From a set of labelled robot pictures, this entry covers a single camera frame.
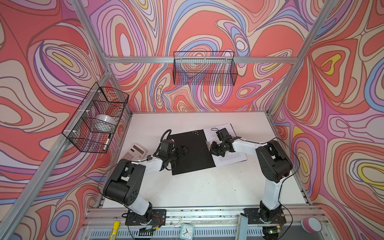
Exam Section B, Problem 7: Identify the red folder with black interior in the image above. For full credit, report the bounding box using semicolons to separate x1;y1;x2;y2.
167;122;248;176

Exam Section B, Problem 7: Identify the printed paper sheet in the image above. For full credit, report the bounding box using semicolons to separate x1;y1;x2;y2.
203;124;247;167

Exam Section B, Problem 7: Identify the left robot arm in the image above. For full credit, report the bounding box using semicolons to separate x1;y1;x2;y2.
102;145;189;216

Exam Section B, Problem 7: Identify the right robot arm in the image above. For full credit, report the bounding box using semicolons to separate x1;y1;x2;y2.
210;137;293;223

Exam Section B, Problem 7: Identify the white calculator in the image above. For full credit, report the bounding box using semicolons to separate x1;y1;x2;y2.
122;144;147;162

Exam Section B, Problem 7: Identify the black marker pen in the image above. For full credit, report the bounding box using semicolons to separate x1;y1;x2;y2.
103;134;112;152

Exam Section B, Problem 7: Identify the small teal clock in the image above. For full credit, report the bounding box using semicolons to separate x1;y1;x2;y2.
180;224;195;240

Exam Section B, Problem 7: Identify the silver tape roll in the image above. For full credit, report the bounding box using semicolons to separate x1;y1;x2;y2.
94;114;117;132

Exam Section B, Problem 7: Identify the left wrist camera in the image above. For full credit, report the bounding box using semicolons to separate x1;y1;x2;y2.
158;139;175;156

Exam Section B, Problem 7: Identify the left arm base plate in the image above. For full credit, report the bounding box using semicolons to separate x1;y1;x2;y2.
122;209;167;227

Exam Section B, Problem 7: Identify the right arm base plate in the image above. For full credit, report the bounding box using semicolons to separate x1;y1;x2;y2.
244;206;287;225

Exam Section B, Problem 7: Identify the black wire basket back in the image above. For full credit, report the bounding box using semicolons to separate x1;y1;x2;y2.
173;50;238;86

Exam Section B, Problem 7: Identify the black wire basket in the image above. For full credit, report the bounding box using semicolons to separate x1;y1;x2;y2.
173;50;238;86
62;83;129;154

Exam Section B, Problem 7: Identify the black wire basket left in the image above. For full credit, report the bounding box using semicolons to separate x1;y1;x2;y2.
62;83;129;154

